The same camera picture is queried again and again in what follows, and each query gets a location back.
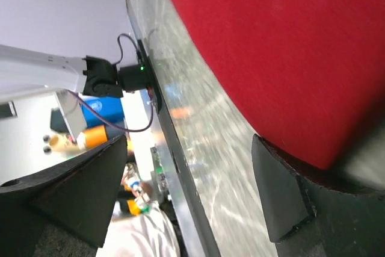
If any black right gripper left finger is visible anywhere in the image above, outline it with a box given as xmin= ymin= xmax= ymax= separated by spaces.
xmin=1 ymin=135 xmax=127 ymax=256

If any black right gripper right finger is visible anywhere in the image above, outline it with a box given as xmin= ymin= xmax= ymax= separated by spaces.
xmin=251 ymin=135 xmax=384 ymax=256

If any red t shirt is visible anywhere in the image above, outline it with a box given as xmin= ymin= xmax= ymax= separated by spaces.
xmin=171 ymin=0 xmax=384 ymax=169

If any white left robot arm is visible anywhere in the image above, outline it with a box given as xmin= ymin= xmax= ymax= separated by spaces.
xmin=1 ymin=45 xmax=151 ymax=101

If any beige round object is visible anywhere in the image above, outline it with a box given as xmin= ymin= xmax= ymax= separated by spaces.
xmin=43 ymin=133 xmax=80 ymax=154

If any person in white clothing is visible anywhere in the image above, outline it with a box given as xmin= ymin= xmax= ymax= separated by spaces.
xmin=96 ymin=164 xmax=182 ymax=256

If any orange white bottle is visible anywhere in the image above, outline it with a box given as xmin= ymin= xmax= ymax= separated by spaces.
xmin=76 ymin=125 xmax=108 ymax=150

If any blue cylindrical container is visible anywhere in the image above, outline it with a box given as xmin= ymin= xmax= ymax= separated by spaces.
xmin=81 ymin=97 xmax=124 ymax=128

